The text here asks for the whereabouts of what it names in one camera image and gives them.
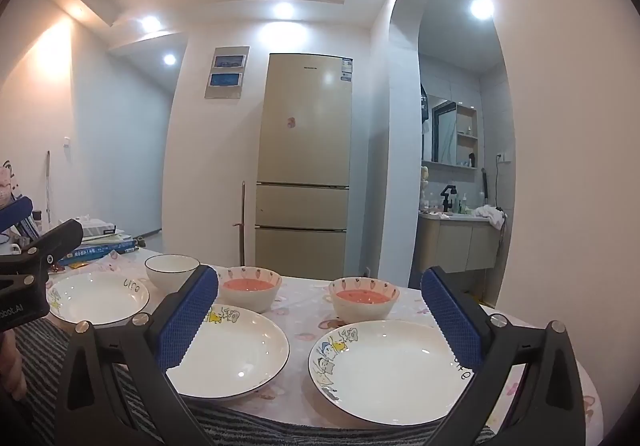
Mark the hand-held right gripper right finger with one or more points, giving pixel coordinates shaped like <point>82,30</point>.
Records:
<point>452,321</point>

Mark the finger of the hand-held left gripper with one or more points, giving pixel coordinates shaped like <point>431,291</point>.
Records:
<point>55,238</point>
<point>15,212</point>

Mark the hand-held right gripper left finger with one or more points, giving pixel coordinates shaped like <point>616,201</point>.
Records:
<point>187,321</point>

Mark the white bowl with dark rim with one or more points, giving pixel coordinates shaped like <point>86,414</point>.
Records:
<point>167,276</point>

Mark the white plate with yellow cartoon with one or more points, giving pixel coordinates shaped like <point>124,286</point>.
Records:
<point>240,351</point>

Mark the pink strawberry bowl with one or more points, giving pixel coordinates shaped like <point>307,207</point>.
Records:
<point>362,310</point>
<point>250,300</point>

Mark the white plate with small print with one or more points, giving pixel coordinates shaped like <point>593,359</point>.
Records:
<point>95,298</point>

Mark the white plate with blue cartoon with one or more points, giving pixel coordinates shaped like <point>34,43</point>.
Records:
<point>390,371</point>

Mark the person's left hand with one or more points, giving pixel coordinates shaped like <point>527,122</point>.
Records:
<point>11,366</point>

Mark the mop stick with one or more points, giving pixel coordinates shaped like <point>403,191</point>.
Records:
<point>48,186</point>

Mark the white tissue box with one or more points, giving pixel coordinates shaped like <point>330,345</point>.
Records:
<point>97,227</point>

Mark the stack of books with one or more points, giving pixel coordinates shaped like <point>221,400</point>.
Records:
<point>100,251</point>

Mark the beige vanity cabinet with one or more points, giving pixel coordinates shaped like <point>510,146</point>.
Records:
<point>450,241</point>

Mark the white cloth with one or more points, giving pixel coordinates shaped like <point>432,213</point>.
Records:
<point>492,216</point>

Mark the pink cartoon tablecloth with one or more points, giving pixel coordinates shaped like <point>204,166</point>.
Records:
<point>300,306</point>

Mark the black faucet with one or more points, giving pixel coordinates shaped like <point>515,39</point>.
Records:
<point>448,198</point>

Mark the bathroom mirror cabinet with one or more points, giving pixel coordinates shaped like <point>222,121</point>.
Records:
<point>447,131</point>

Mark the beige refrigerator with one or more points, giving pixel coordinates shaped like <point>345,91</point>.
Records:
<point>300,151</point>

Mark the round ceiling light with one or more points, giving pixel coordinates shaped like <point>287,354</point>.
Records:
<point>170,59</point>
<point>150,22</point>
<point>283,10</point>
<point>482,8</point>

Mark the pink fridge magnet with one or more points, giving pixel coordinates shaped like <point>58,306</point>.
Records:
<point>291,122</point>

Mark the fridge energy label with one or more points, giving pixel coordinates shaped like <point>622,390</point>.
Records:
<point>346,70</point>

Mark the grey wall panel box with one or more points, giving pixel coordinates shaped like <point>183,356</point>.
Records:
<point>226,72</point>

